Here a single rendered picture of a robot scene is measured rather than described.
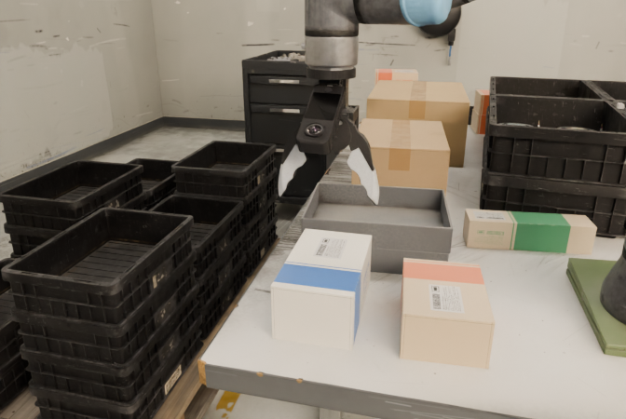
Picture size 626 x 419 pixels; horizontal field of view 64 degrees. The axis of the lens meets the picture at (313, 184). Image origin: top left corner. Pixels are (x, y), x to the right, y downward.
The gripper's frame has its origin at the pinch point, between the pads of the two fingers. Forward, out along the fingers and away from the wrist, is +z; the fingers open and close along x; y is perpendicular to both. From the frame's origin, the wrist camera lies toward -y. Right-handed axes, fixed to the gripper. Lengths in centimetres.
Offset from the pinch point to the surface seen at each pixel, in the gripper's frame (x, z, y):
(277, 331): 5.2, 16.9, -9.9
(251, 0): 148, -33, 383
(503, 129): -29.5, -4.0, 39.1
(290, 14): 112, -21, 383
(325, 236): 1.7, 9.3, 7.8
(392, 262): -9.7, 15.8, 13.3
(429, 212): -15.9, 12.8, 31.2
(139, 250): 65, 39, 47
